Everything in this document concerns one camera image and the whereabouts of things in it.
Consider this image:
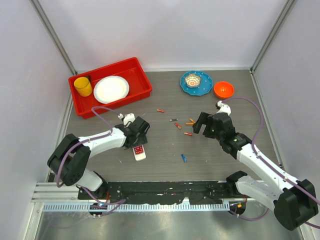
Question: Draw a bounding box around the white remote control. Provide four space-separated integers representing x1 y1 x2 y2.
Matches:
132 145 147 162

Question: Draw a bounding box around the blue battery centre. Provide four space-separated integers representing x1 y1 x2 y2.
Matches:
181 154 187 163

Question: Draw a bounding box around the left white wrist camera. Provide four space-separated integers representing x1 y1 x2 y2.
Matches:
117 113 136 126

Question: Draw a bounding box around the yellow cup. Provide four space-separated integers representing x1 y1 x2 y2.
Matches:
73 77 93 97

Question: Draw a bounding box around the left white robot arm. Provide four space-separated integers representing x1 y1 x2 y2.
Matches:
47 113 150 200

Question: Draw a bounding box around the red plastic bin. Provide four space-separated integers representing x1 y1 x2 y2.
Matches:
68 57 153 119

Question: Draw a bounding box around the white slotted cable duct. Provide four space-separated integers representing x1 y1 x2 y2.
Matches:
42 201 230 213

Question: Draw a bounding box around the blue plate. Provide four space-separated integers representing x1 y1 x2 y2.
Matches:
180 70 214 97

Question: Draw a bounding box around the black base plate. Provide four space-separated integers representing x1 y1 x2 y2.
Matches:
91 181 249 205

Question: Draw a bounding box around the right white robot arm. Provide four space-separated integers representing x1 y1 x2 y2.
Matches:
192 110 319 231

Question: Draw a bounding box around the orange bowl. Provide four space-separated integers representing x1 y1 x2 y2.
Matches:
213 81 235 99

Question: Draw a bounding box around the white paper plate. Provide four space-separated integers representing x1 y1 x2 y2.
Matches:
93 76 130 104

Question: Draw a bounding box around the small patterned bowl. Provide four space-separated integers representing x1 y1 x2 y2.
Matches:
184 73 202 88

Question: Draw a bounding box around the red battery middle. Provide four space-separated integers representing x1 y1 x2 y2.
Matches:
174 123 182 129

